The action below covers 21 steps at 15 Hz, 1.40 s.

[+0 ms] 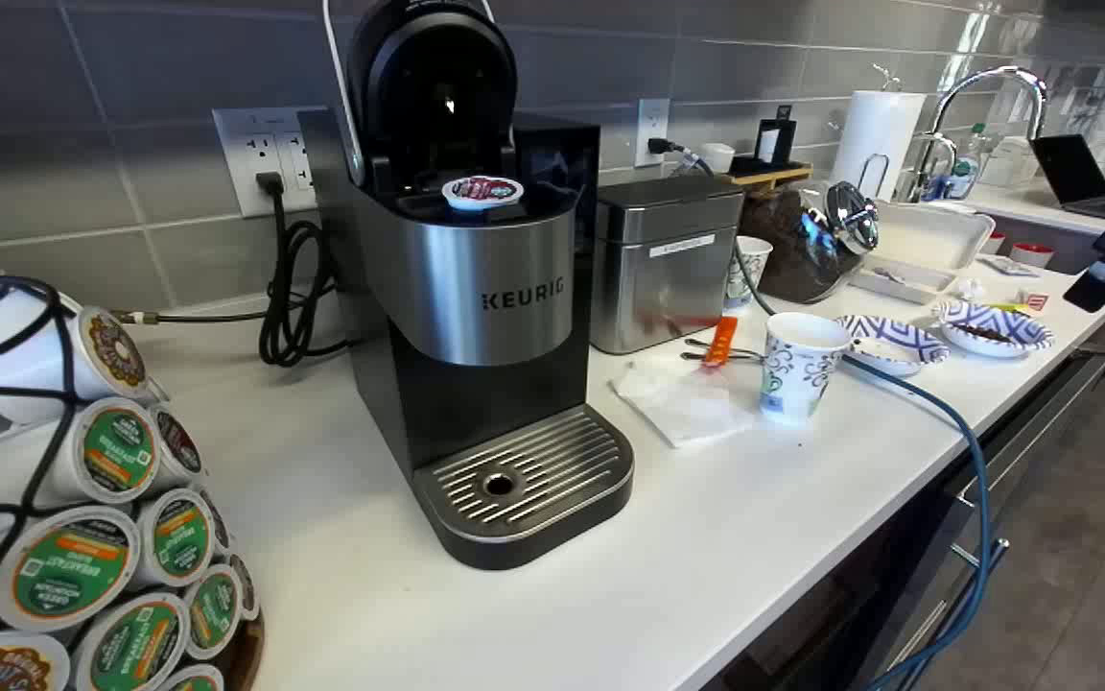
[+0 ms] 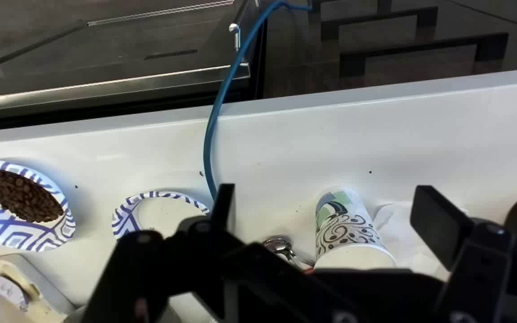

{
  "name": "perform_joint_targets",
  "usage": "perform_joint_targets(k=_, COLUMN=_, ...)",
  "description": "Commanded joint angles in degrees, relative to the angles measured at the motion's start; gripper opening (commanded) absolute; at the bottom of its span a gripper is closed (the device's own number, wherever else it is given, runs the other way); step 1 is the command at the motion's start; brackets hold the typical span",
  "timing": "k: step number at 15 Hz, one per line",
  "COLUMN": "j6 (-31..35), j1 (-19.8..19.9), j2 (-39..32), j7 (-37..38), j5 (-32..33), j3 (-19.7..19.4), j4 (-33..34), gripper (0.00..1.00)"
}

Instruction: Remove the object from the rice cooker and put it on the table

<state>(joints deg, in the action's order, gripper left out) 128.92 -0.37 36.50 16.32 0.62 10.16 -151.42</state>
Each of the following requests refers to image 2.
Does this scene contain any patterned paper cup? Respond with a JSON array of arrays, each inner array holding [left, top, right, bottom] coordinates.
[[315, 189, 398, 268]]

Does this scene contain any empty blue patterned paper bowl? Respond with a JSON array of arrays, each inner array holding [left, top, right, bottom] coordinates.
[[112, 189, 211, 238]]

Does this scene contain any blue cable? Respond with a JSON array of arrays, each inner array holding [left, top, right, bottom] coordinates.
[[202, 0, 315, 202]]

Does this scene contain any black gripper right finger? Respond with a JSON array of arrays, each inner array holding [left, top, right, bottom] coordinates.
[[410, 184, 517, 323]]

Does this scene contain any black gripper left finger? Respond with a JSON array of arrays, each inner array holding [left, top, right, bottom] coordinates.
[[83, 182, 306, 323]]

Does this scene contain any paper bowl with coffee grounds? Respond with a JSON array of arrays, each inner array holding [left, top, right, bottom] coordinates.
[[0, 159, 78, 252]]

